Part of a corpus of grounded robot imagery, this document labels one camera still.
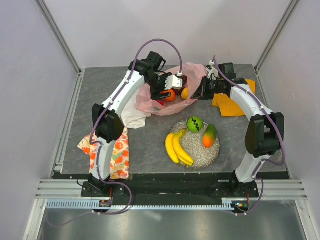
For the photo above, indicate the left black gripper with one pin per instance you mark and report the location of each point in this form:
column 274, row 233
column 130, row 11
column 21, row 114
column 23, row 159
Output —
column 155, row 94

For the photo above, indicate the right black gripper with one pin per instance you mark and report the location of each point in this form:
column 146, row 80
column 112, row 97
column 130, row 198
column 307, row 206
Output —
column 203, row 93

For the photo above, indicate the pink plastic bag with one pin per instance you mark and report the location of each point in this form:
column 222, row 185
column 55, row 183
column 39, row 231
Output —
column 144, row 103

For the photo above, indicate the fake green fruit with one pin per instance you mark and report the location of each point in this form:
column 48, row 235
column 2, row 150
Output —
column 194, row 124

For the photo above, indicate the fake mango fruit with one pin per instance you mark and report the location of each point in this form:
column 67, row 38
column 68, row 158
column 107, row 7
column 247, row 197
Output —
column 209, row 136

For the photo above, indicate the speckled glass plate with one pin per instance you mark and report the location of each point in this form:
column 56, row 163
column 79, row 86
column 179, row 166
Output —
column 192, row 144

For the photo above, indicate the yellow fake banana bunch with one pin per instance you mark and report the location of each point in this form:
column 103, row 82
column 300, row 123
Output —
column 175, row 150

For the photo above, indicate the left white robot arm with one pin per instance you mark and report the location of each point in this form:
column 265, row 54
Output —
column 106, row 117

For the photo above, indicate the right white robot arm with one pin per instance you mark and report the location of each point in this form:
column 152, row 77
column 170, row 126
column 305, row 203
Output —
column 265, row 132

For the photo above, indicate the fake red fruit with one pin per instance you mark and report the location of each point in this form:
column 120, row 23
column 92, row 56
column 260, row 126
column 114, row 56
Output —
column 161, row 102

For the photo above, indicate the fake orange fruit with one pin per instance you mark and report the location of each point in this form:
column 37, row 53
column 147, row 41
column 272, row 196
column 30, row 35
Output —
column 171, row 97

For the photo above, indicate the fake dark grapes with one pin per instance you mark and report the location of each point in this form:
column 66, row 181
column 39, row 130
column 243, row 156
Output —
column 184, row 80

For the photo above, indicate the orange folded t-shirt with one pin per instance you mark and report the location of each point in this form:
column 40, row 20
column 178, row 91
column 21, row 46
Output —
column 227, row 106

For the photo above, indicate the white folded cloth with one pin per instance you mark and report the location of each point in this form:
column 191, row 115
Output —
column 133, row 118

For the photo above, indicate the floral patterned cloth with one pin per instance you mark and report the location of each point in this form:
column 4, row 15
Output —
column 119, row 163

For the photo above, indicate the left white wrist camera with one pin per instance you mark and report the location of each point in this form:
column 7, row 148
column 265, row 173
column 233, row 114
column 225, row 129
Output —
column 174, row 81

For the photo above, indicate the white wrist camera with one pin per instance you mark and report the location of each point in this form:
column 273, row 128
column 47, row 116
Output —
column 174, row 81
column 212, row 72

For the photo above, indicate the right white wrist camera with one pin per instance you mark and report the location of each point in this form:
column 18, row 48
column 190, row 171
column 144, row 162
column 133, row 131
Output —
column 212, row 72

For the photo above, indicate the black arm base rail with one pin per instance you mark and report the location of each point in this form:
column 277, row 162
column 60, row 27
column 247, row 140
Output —
column 217, row 185

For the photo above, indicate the grey slotted cable duct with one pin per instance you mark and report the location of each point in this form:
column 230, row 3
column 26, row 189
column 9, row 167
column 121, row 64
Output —
column 97, row 204

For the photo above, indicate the aluminium frame profile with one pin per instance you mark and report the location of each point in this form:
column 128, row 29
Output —
column 58, row 34

